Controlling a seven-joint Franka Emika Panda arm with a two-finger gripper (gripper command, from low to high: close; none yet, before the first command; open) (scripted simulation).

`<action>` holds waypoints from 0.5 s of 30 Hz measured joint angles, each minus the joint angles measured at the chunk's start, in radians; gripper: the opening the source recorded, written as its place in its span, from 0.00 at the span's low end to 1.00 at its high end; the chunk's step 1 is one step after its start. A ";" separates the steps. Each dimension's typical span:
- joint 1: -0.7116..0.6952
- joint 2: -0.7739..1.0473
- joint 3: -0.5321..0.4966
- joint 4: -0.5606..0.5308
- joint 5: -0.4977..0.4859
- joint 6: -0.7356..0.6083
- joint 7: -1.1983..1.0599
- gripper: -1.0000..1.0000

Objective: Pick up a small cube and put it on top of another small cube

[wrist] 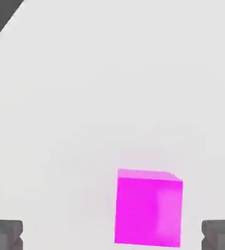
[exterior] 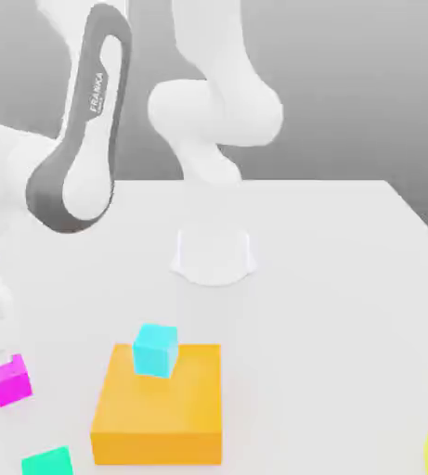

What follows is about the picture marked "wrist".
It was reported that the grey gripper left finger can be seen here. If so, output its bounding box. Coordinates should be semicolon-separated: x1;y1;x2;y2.
0;219;24;250

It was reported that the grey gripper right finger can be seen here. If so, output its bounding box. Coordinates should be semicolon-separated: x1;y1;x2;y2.
201;219;225;250

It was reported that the small magenta cube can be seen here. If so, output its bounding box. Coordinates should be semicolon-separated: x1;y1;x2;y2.
114;168;184;248

